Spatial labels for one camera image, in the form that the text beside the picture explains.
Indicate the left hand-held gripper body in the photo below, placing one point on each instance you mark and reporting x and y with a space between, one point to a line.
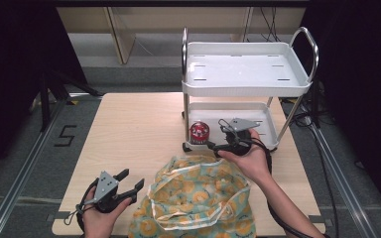
105 186

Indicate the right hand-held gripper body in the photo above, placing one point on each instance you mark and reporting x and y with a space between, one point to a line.
241 124

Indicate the red round can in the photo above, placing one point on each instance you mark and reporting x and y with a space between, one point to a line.
199 132

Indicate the white two-tier cart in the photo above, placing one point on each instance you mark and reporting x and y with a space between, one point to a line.
241 69

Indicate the yellow floral shopping bag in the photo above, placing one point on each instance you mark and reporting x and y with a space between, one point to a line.
191 198

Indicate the person's right hand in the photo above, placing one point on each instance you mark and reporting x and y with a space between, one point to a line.
253 163

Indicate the person's left hand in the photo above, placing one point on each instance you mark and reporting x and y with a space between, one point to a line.
97 223

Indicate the black metal stand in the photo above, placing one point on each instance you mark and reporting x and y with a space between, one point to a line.
45 102

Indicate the wooden furniture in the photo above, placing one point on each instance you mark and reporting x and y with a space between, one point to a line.
122 36

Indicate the metal floor rail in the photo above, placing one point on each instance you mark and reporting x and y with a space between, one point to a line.
23 172
344 181

